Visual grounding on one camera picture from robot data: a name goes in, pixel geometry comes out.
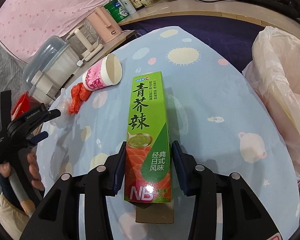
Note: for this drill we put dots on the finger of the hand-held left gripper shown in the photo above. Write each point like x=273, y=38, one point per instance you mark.
x=40, y=137
x=40, y=115

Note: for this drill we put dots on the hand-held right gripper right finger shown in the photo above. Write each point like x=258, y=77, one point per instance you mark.
x=178, y=167

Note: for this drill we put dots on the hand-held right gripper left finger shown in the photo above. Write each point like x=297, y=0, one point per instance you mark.
x=120, y=170

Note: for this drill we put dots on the orange plastic wrapper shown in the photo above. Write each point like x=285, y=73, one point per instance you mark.
x=77, y=97

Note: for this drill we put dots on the green cardboard box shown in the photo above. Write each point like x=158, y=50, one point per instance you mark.
x=145, y=120

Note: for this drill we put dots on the bin with white bag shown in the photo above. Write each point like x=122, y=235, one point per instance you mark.
x=272, y=80

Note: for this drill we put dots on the person's left forearm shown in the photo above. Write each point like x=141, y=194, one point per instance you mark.
x=10, y=211

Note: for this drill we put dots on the person's left hand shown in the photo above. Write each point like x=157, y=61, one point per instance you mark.
x=33, y=170

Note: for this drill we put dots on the red plastic bowl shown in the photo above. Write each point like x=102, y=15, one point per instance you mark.
x=21, y=105

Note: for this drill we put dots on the clear plastic wrapper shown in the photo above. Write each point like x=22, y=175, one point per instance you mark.
x=62, y=105

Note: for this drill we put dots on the clear lidded plastic container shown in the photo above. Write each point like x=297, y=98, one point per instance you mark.
x=55, y=62

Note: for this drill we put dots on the pink patterned paper cup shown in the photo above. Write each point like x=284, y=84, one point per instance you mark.
x=97, y=76

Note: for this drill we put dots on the pink dotted curtain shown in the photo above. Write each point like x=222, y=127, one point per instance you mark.
x=40, y=12

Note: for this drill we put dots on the pink electric kettle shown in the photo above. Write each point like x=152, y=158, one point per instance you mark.
x=102, y=25

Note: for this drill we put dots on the green tin can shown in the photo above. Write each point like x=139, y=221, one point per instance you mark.
x=116, y=11

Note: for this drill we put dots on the white bottle with blue label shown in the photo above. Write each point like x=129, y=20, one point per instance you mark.
x=127, y=5

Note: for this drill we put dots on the purple cloth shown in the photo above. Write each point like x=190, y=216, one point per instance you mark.
x=215, y=27

